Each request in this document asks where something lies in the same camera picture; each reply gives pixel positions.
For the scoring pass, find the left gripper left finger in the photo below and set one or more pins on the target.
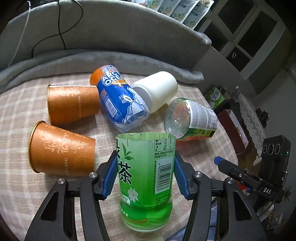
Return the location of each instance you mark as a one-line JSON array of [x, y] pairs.
[[55, 218]]

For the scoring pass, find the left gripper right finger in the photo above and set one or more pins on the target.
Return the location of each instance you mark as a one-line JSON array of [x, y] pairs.
[[236, 219]]

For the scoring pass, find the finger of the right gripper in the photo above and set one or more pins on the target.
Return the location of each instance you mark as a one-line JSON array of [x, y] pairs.
[[233, 170]]

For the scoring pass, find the green tea bottle cup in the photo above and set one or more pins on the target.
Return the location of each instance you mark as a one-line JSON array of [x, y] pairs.
[[145, 164]]

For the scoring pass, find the orange paper cup near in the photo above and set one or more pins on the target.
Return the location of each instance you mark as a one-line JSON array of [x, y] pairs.
[[53, 150]]

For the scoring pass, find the orange paper cup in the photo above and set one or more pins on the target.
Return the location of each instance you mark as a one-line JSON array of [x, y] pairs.
[[70, 103], [53, 150]]

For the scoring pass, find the green label clear cup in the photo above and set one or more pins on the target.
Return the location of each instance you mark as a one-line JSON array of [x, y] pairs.
[[188, 120]]

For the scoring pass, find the white plastic cup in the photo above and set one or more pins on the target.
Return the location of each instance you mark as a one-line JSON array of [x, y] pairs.
[[156, 89]]

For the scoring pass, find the orange paper cup far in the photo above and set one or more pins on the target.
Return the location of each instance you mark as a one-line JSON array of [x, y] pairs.
[[70, 103]]

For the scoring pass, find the blue Arctic Ocean bottle cup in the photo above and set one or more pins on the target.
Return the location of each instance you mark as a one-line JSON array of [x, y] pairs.
[[124, 107]]

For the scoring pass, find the red cardboard box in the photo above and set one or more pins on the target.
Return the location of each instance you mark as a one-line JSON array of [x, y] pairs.
[[230, 117]]

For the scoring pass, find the green paper bag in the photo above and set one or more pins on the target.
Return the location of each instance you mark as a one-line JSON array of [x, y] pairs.
[[215, 96]]

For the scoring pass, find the refill pouch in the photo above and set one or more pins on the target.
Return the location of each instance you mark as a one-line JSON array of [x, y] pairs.
[[168, 6], [183, 9], [197, 13], [151, 4]]

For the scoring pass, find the grey fleece blanket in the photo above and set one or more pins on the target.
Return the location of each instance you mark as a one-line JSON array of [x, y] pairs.
[[66, 37]]

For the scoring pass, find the black tracking camera box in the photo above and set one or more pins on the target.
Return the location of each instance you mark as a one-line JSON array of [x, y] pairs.
[[275, 155]]

